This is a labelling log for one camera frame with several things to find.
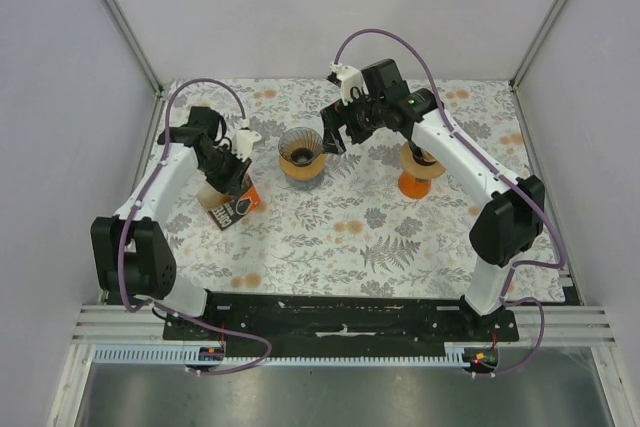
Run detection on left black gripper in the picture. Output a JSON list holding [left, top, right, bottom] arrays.
[[197, 144, 252, 199]]

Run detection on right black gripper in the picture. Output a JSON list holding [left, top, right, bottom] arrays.
[[321, 88, 386, 156]]

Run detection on coffee filter package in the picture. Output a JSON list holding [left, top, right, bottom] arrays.
[[196, 174, 261, 231]]

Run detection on grey glass dripper cone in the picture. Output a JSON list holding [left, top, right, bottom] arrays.
[[278, 127, 324, 167]]

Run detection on orange glass carafe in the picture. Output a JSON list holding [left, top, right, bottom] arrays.
[[397, 171, 431, 199]]

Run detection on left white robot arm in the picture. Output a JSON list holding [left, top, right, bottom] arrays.
[[90, 107, 262, 340]]

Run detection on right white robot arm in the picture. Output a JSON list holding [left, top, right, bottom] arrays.
[[320, 59, 545, 341]]

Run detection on floral tablecloth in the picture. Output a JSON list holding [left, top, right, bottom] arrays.
[[110, 77, 566, 301]]

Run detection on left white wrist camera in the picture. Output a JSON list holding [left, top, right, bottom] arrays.
[[231, 119, 262, 161]]

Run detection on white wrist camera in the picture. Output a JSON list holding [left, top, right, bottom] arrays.
[[327, 62, 365, 105], [231, 119, 262, 161]]

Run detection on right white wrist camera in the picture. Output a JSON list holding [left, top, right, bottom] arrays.
[[327, 62, 365, 105]]

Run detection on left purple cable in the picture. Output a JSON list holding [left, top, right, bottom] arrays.
[[119, 77, 274, 377]]

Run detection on purple cable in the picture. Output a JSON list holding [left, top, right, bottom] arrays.
[[333, 27, 569, 379], [119, 77, 274, 377]]

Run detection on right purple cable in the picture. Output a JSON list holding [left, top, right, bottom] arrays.
[[333, 27, 569, 379]]

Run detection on black mounting base plate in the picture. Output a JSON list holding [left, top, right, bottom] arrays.
[[163, 293, 519, 356]]

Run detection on aluminium frame rail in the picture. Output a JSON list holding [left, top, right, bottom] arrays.
[[71, 305, 616, 347]]

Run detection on white slotted cable duct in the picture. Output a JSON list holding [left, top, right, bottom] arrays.
[[93, 344, 477, 367]]

